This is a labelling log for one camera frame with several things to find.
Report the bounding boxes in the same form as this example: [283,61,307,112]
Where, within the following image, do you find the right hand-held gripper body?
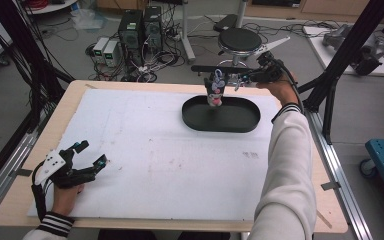
[247,35,293,84]

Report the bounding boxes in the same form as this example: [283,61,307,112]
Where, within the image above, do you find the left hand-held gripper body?
[33,147,98,190]

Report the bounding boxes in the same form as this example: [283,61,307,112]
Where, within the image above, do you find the black and pink plush toy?
[203,68,227,108]

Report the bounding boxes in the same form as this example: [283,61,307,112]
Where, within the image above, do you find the black oval tray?
[181,94,262,134]

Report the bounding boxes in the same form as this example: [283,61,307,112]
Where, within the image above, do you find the person's right hand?
[256,71,302,107]

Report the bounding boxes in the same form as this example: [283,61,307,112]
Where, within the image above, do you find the person's left hand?
[51,183,85,217]

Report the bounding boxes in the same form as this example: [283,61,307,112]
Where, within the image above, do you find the grey tape strip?
[320,181,342,192]
[14,168,34,178]
[315,209,333,230]

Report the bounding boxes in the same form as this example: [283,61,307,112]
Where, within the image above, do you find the black round stool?
[217,27,264,68]

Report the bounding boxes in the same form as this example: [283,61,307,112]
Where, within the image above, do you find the black flat device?
[213,13,239,33]

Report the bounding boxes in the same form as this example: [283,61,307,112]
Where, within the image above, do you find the white floor board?
[302,24,384,78]

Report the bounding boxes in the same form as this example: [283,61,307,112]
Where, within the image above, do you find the white foam board mat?
[27,88,283,222]

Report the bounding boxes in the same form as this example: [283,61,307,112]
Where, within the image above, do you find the grey machine part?
[322,23,354,48]

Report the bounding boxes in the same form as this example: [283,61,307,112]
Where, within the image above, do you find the black computer tower green label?
[118,9,146,68]

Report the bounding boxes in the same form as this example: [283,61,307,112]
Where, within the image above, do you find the wooden drawer cabinet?
[244,0,384,24]

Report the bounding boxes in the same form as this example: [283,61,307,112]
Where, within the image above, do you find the grey power supply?
[92,36,110,64]
[102,39,120,68]

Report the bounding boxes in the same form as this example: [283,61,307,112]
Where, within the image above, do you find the black machine part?
[353,33,384,77]

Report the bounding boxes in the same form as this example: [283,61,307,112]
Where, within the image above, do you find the clear plastic bag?
[70,8,109,32]

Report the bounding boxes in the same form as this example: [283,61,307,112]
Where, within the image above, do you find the white round table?
[23,0,78,16]

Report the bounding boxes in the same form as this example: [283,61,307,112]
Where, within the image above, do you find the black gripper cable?
[278,61,306,114]
[30,161,48,223]

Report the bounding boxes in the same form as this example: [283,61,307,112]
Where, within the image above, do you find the tangle of floor cables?
[85,19,185,83]

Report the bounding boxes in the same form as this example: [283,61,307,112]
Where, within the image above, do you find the aluminium frame rail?
[303,109,375,240]
[0,106,49,219]

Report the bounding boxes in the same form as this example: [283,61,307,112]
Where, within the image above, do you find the grey metal post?
[234,0,249,29]

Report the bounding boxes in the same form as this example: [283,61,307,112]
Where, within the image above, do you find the black frame post with cables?
[0,0,75,134]

